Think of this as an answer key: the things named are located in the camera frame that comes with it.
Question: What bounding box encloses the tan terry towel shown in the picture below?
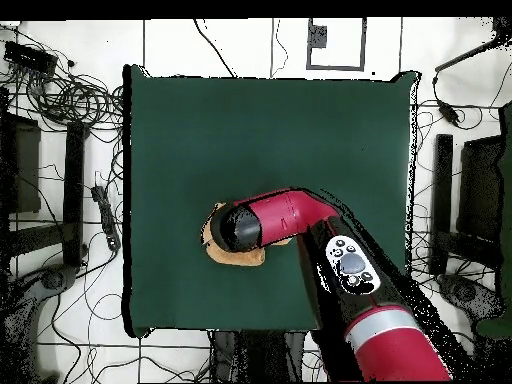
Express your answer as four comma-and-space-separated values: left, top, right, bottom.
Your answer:
200, 201, 291, 268

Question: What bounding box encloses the black flat panel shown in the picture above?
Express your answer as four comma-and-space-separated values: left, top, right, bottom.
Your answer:
457, 135, 506, 241
0, 113, 42, 215

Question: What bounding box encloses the dark green tablecloth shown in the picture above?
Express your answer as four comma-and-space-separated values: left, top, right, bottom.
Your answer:
121, 63, 421, 339

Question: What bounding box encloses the black power strip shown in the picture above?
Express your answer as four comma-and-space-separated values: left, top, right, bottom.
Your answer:
90, 184, 122, 252

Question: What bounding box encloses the black upright bar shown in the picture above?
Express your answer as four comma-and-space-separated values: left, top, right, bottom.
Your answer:
62, 121, 88, 268
429, 133, 454, 276

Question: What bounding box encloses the small grey square plate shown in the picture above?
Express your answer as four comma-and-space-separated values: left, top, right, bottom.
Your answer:
307, 24, 328, 49

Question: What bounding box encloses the black power adapter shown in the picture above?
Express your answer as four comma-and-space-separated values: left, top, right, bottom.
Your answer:
436, 99, 462, 128

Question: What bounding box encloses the black crossbar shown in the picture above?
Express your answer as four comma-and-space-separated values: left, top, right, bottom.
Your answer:
0, 221, 67, 259
451, 229, 503, 267

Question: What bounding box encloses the black tripod leg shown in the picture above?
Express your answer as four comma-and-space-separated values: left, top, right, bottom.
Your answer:
434, 16, 512, 74

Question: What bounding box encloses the black box device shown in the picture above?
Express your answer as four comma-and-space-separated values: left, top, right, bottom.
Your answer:
3, 40, 59, 76

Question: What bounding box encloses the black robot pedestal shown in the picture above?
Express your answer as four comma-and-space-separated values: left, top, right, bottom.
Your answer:
208, 329, 308, 383

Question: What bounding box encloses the grey square frame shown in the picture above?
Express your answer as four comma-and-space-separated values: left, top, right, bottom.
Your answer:
306, 17, 368, 72

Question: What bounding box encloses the black cable tangle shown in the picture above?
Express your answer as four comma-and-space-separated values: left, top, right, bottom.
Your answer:
0, 23, 125, 133

